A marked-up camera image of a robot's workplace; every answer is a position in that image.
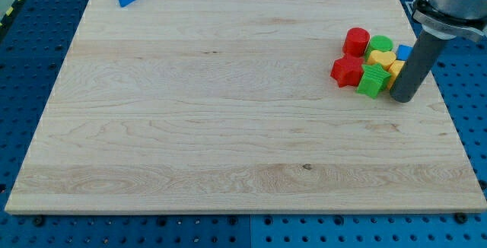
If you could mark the green star block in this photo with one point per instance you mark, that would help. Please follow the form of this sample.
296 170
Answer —
373 81

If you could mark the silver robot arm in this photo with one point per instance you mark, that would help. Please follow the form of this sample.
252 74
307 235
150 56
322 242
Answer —
447 19

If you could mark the red star block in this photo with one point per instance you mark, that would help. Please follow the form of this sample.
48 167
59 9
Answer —
348 71

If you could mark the wooden board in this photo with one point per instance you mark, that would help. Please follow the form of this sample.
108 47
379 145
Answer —
228 107

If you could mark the red cylinder block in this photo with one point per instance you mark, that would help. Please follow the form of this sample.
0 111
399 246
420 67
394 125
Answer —
356 41

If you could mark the green cylinder block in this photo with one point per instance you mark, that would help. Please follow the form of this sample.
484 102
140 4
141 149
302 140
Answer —
378 42

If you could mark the yellow heart block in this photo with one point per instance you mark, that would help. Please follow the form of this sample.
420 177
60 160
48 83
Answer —
385 59

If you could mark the blue cube block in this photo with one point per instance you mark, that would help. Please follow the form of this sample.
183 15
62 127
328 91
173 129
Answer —
403 52

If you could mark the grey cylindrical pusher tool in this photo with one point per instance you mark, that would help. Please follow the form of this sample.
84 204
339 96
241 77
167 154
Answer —
423 56

